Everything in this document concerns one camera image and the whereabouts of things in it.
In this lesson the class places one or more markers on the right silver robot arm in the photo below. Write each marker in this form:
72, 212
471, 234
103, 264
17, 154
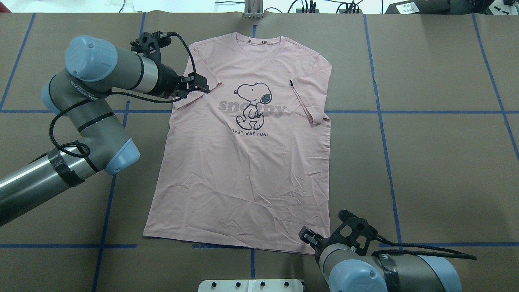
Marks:
347, 268

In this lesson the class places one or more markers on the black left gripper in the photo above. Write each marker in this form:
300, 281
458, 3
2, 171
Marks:
167, 80

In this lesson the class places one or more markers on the black power supply box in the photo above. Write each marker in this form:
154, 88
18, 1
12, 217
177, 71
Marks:
427, 7

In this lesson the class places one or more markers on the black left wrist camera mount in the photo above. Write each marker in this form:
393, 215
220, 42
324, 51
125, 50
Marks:
148, 43

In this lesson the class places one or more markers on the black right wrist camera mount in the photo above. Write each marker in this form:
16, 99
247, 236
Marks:
354, 232

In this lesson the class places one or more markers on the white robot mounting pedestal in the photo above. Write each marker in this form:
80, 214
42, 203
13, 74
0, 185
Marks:
252, 285

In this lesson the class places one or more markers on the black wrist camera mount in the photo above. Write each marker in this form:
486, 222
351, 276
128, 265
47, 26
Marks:
354, 232
148, 43

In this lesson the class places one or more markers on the aluminium frame post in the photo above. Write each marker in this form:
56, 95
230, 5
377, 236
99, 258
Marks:
253, 9

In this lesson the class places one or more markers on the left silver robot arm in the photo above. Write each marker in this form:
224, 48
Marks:
86, 134

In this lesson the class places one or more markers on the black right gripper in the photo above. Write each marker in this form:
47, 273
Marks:
318, 243

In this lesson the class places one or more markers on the pink Snoopy t-shirt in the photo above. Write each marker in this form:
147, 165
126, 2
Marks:
247, 164

